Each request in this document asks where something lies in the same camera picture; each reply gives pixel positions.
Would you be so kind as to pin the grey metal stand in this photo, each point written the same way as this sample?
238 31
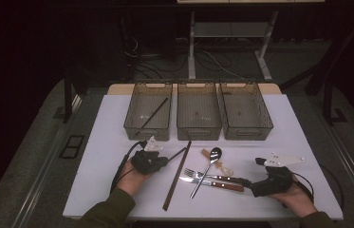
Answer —
191 47

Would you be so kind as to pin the black metal stand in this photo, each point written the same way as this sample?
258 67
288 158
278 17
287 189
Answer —
328 104
67 101

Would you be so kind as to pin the person's right hand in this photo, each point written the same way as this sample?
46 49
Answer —
298 201

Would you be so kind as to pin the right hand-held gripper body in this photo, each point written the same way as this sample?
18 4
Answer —
275 183

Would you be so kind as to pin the brown wooden chopstick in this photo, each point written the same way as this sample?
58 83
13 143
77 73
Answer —
176 175

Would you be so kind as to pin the person's left hand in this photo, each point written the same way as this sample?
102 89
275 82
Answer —
128 180

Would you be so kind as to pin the small amber plastic spoon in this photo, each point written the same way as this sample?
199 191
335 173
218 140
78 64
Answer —
205 154

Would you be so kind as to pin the smoky clear plastic bin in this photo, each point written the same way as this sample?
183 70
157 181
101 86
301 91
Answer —
147 110
198 110
245 110

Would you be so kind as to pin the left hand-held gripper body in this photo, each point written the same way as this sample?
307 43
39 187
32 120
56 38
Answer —
146 163

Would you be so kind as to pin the metal spoon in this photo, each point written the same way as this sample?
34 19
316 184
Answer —
215 154

